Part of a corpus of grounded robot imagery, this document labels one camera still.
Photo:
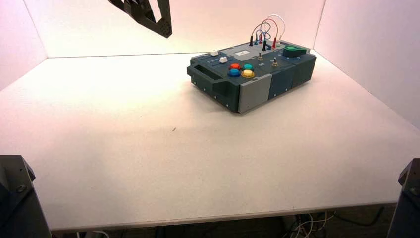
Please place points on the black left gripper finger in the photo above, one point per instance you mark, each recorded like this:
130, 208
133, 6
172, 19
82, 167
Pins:
122, 4
166, 28

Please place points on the blue round push button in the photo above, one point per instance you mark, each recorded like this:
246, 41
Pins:
234, 73

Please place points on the red round push button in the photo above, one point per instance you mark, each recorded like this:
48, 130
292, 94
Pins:
234, 66

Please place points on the teal round push button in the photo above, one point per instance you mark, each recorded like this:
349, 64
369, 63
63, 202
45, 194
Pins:
248, 67

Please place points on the yellow round push button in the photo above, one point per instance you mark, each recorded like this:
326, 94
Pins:
247, 74

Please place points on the white slider knob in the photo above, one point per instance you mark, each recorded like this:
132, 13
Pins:
214, 53
223, 59

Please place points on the white rectangular label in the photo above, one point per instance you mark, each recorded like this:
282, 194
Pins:
243, 52

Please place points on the dark teal grey task box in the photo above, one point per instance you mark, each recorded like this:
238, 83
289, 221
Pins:
252, 92

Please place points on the green rotary knob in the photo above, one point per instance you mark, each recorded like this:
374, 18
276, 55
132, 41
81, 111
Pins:
294, 51

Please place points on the metal toggle switch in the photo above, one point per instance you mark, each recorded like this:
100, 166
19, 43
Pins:
275, 62
260, 56

